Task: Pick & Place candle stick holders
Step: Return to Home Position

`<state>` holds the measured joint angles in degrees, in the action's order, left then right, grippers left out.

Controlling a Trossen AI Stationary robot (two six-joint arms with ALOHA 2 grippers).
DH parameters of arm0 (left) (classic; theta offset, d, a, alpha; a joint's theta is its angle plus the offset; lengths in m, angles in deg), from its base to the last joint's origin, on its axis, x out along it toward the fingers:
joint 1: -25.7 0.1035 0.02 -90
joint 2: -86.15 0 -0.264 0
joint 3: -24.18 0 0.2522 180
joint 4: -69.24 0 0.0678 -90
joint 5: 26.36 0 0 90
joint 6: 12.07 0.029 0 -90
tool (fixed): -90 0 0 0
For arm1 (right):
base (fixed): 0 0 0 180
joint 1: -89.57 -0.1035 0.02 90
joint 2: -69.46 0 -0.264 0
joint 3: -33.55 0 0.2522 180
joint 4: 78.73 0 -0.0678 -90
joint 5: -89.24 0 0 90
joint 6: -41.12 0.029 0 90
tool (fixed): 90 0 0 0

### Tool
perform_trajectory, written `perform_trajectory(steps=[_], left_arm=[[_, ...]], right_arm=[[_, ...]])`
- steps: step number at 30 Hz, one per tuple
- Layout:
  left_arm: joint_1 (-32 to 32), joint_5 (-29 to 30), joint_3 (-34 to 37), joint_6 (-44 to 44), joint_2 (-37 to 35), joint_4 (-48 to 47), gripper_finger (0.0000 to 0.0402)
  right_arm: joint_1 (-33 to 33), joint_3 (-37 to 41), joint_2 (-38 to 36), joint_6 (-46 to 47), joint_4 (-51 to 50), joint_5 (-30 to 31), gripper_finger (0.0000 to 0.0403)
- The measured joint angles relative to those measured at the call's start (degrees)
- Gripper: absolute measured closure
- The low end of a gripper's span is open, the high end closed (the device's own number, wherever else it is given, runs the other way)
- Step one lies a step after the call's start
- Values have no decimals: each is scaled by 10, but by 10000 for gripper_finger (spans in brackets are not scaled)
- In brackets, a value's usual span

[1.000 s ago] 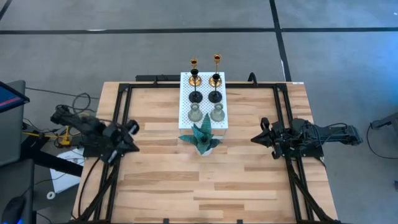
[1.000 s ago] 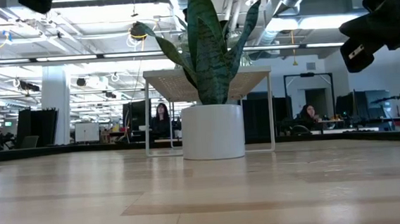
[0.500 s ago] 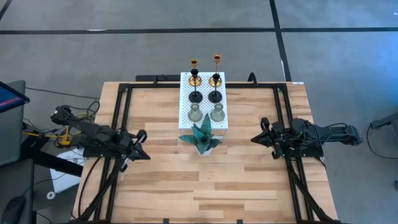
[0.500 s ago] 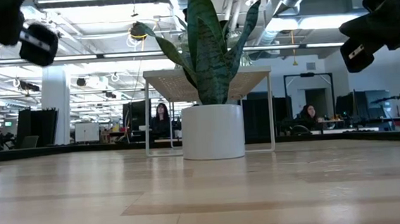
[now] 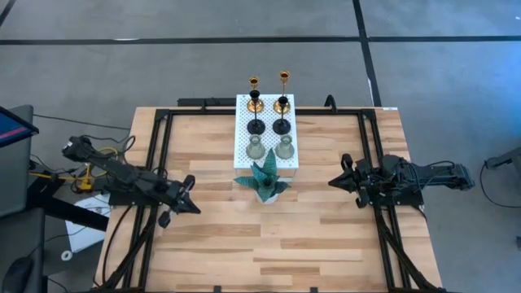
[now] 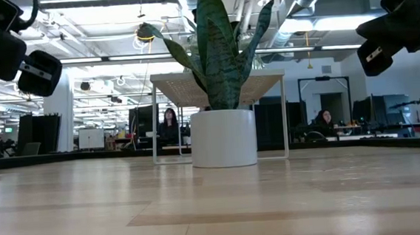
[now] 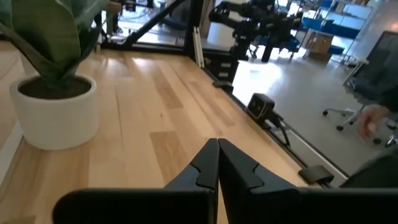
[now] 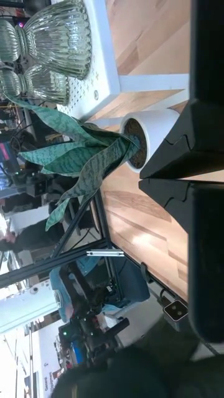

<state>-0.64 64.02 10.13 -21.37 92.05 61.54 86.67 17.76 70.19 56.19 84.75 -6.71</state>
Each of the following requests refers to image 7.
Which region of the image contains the green snake plant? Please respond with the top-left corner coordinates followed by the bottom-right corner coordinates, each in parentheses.
top-left (0, 0), bottom-right (109, 90)

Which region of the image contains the black cube camera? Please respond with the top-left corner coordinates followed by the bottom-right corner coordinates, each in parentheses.
top-left (246, 92), bottom-right (277, 121)

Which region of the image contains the black swivel office chair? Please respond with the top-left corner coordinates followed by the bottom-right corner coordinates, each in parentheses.
top-left (322, 30), bottom-right (398, 147)

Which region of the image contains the white round plant pot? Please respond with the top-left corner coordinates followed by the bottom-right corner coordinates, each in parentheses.
top-left (8, 73), bottom-right (101, 152)

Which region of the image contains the white upright bar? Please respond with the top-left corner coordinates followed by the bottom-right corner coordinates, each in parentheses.
top-left (192, 26), bottom-right (206, 68)

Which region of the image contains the person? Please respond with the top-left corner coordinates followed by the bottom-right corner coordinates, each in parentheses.
top-left (340, 83), bottom-right (398, 189)

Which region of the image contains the blue storage shelving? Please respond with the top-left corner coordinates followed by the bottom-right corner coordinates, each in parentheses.
top-left (303, 0), bottom-right (374, 40)

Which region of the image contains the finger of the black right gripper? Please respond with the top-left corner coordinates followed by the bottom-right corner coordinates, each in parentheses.
top-left (262, 37), bottom-right (270, 63)
top-left (268, 37), bottom-right (277, 63)

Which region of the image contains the person's hand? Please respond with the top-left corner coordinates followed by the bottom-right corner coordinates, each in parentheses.
top-left (357, 105), bottom-right (390, 140)

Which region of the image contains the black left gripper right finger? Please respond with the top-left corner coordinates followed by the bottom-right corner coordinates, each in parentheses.
top-left (218, 138), bottom-right (398, 224)

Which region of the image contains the brown cardboard box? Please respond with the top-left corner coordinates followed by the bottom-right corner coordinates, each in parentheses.
top-left (306, 30), bottom-right (336, 62)

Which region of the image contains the black edge clamp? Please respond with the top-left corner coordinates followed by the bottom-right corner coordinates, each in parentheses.
top-left (212, 80), bottom-right (234, 93)
top-left (297, 164), bottom-right (336, 185)

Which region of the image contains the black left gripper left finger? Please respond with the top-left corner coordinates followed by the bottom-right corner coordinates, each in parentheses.
top-left (52, 138), bottom-right (220, 224)

